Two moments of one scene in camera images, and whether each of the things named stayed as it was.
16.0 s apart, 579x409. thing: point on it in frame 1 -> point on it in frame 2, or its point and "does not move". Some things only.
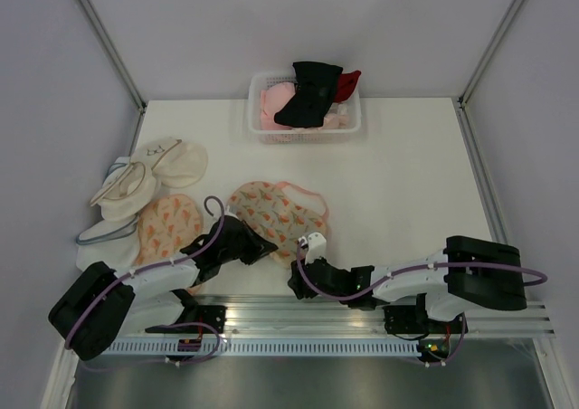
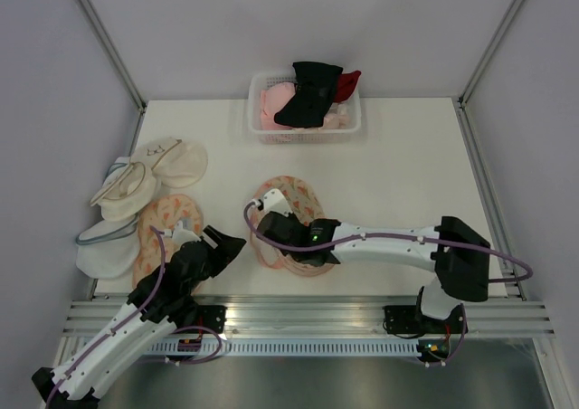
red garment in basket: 346,85 does not move
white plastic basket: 294,136 does not move
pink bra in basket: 271,99 does not move
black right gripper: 295,281 -> 291,217
